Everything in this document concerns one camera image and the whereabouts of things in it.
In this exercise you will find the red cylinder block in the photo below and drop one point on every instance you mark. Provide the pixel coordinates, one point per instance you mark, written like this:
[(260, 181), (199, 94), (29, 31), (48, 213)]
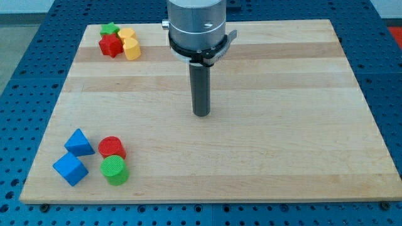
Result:
[(111, 145)]

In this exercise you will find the green star block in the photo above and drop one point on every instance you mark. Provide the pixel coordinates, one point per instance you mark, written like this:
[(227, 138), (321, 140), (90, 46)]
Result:
[(109, 29)]

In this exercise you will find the yellow cylinder block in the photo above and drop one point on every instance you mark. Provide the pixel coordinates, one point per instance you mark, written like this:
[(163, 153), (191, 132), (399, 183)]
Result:
[(131, 49)]

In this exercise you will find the red star block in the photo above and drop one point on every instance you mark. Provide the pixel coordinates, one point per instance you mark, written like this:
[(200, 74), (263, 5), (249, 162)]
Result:
[(110, 45)]

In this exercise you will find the blue triangular prism block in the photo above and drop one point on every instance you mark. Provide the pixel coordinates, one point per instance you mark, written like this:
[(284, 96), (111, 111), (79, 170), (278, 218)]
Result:
[(78, 144)]

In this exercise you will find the green cylinder block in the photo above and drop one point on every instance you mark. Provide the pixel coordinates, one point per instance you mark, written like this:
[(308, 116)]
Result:
[(114, 169)]

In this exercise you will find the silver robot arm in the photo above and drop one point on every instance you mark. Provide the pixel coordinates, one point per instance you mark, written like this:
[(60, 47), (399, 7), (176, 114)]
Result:
[(196, 30)]

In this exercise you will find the yellow hexagon block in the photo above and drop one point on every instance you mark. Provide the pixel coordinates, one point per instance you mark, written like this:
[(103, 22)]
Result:
[(125, 33)]

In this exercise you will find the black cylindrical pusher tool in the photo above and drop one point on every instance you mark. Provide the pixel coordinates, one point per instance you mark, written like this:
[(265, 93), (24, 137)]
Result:
[(200, 90)]

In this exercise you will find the wooden board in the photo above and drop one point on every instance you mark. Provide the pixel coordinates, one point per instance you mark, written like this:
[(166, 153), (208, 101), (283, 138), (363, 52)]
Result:
[(288, 123)]

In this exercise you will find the blue cube block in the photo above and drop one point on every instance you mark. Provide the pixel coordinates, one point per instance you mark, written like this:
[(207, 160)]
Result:
[(71, 169)]

